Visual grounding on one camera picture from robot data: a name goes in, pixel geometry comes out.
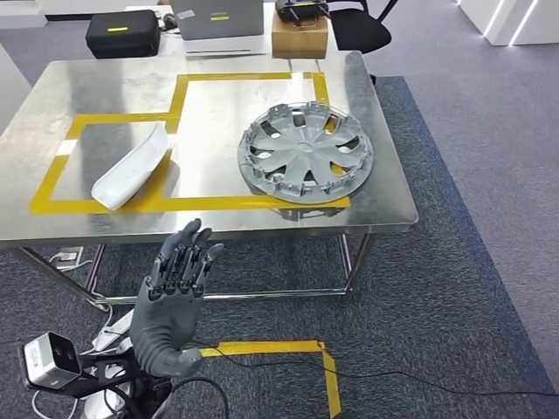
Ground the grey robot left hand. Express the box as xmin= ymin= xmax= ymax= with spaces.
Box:
xmin=129 ymin=218 xmax=224 ymax=378

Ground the white curved plastic part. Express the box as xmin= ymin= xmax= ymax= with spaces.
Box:
xmin=91 ymin=121 xmax=170 ymax=212

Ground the yellow tape on workbench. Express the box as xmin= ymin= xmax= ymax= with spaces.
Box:
xmin=28 ymin=71 xmax=351 ymax=216

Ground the steel workbench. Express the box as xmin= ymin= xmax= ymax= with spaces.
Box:
xmin=0 ymin=51 xmax=419 ymax=311

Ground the white power strip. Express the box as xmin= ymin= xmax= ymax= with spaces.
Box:
xmin=91 ymin=309 xmax=135 ymax=353

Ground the grey floor outlet box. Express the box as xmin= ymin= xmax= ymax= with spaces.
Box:
xmin=54 ymin=246 xmax=84 ymax=271

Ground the yellow floor tape strip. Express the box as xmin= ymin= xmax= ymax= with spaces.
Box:
xmin=199 ymin=340 xmax=342 ymax=419

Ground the grey plastic wheel hubcap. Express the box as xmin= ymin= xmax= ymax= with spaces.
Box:
xmin=236 ymin=100 xmax=375 ymax=205

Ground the white office table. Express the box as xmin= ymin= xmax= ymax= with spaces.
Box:
xmin=124 ymin=0 xmax=346 ymax=59

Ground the black zip carrying case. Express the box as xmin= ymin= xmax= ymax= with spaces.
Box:
xmin=85 ymin=8 xmax=162 ymax=60

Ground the grey laptop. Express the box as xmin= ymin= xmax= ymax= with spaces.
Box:
xmin=170 ymin=0 xmax=266 ymax=58

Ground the brown cardboard box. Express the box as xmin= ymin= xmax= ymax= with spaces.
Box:
xmin=270 ymin=14 xmax=329 ymax=61

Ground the black handheld controller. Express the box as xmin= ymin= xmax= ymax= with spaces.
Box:
xmin=273 ymin=0 xmax=330 ymax=24

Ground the black office chair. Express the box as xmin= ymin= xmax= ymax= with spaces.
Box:
xmin=325 ymin=0 xmax=400 ymax=54

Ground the white plinth with light strips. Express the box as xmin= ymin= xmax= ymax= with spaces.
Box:
xmin=456 ymin=0 xmax=559 ymax=47

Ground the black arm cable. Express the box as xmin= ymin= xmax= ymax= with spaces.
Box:
xmin=170 ymin=377 xmax=230 ymax=419

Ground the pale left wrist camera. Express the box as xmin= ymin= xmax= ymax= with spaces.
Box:
xmin=18 ymin=331 xmax=83 ymax=389

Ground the black floor cable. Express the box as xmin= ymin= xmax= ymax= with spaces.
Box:
xmin=209 ymin=345 xmax=559 ymax=400

